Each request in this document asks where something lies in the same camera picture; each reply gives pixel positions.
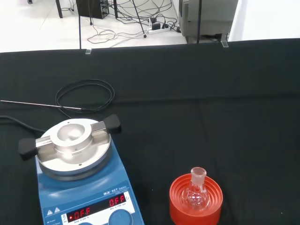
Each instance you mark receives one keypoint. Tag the black computer case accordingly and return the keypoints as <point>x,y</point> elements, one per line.
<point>92,8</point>

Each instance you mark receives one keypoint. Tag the clear tape strip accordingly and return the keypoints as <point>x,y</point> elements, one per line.
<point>224,43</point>
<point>88,51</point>

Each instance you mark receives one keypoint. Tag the black table leg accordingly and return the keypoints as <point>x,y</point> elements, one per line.
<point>59,8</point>

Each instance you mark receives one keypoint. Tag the black bench cloth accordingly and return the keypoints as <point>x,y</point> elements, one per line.
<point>187,105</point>

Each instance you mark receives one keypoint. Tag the black tripod leg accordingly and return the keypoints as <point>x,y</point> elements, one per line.
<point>140,21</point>

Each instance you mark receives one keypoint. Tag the grey metal cabinet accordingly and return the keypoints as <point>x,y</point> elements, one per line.
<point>208,16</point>

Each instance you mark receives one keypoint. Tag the thin black stand pole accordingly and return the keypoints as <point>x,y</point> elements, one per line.
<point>80,32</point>
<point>199,21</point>

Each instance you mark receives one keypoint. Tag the blue base heater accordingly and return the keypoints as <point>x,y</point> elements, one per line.
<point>82,194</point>

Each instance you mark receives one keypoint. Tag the white power strip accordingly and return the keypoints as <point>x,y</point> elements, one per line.
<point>161,30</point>

